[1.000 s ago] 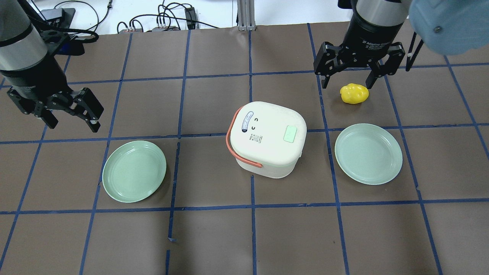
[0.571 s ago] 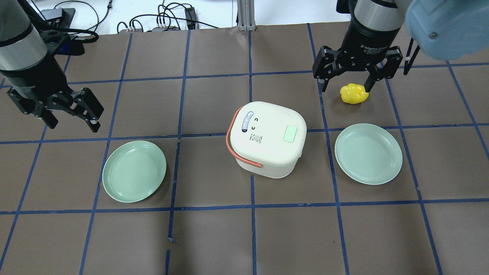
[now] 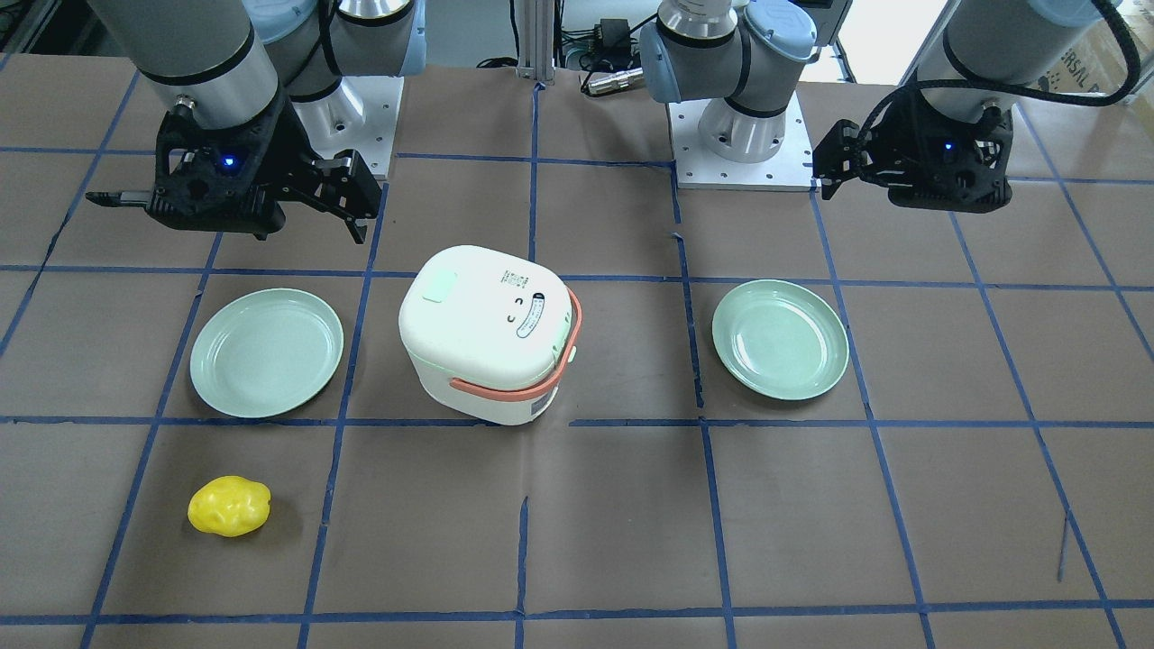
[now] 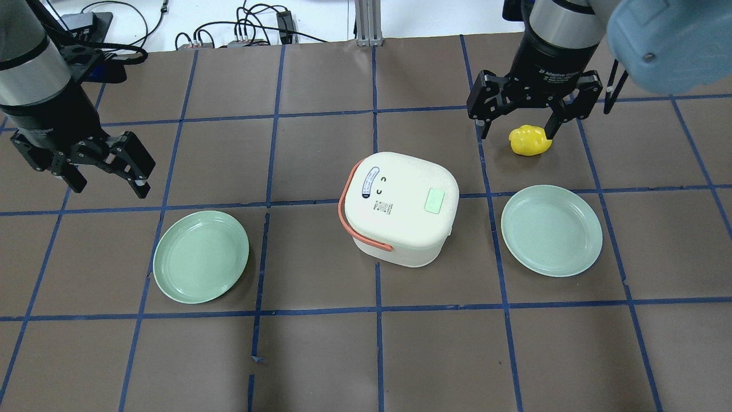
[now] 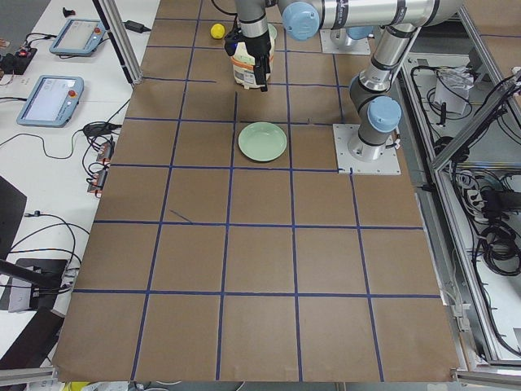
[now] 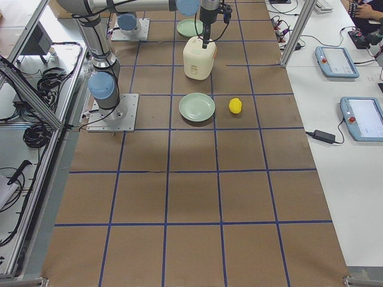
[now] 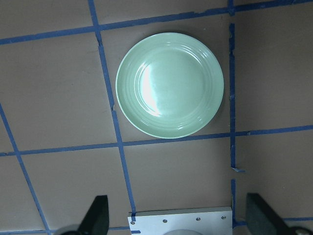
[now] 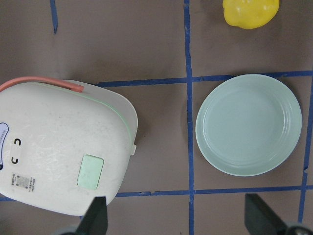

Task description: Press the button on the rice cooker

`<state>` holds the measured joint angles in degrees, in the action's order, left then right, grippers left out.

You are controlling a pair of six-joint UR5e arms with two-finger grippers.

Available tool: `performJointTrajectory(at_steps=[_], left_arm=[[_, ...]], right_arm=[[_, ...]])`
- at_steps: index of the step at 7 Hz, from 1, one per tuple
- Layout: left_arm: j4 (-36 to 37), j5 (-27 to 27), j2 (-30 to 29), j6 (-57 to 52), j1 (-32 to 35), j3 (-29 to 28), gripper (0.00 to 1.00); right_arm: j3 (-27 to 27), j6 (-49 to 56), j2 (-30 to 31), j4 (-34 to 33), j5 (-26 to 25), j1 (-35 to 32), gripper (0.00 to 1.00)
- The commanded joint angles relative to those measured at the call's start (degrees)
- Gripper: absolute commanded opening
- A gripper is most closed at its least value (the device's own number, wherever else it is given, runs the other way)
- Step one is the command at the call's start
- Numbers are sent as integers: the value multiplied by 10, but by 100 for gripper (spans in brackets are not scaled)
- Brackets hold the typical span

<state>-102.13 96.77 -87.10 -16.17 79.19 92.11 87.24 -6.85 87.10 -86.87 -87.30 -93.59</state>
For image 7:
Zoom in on white metal mounting plate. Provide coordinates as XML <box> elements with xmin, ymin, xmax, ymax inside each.
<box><xmin>128</xmin><ymin>207</ymin><xmax>233</xmax><ymax>235</ymax></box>

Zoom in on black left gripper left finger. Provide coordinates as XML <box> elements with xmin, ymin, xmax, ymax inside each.
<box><xmin>55</xmin><ymin>195</ymin><xmax>109</xmax><ymax>235</ymax></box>

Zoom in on light green ceramic plate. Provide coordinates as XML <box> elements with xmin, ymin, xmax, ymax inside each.
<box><xmin>115</xmin><ymin>32</ymin><xmax>224</xmax><ymax>139</ymax></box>

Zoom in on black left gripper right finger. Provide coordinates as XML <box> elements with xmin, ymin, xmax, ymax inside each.
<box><xmin>246</xmin><ymin>192</ymin><xmax>313</xmax><ymax>235</ymax></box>

